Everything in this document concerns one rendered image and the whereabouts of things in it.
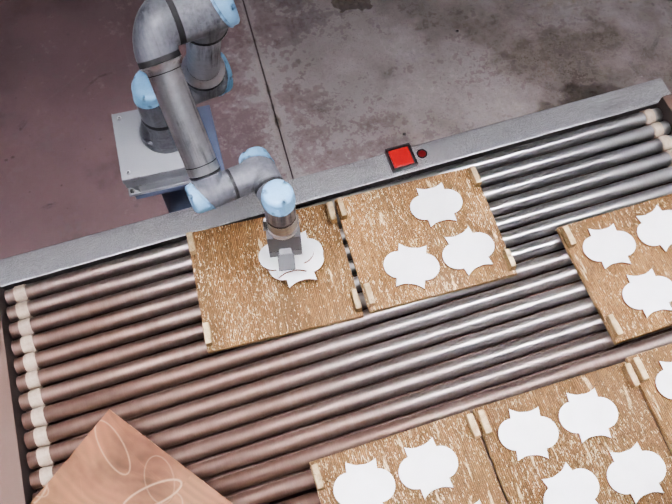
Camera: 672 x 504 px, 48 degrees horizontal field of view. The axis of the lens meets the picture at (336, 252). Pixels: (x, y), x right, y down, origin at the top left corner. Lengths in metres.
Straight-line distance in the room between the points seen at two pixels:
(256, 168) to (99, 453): 0.74
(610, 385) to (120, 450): 1.18
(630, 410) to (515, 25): 2.30
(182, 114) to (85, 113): 1.92
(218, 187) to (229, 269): 0.34
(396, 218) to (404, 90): 1.51
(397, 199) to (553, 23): 1.98
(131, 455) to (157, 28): 0.94
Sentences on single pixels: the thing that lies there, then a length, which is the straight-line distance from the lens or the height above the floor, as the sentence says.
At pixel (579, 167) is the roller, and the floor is 0.92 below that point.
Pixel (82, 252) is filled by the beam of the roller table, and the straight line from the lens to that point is 2.16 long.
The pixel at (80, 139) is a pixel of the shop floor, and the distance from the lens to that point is 3.54.
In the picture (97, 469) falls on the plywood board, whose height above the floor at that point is 1.04.
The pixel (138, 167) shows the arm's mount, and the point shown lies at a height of 0.96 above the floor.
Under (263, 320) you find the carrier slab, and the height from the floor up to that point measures 0.94.
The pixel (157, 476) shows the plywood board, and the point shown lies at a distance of 1.78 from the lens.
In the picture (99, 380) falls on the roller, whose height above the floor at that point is 0.92.
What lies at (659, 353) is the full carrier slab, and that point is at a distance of 2.08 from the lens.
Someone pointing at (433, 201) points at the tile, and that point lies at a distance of 2.10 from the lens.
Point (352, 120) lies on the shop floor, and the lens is 3.40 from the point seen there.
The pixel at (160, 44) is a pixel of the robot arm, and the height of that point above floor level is 1.52.
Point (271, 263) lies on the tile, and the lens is 1.98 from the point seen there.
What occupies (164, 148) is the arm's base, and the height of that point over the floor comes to 0.98.
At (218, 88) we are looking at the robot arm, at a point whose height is 1.13.
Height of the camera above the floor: 2.75
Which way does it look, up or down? 64 degrees down
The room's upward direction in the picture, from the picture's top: 1 degrees counter-clockwise
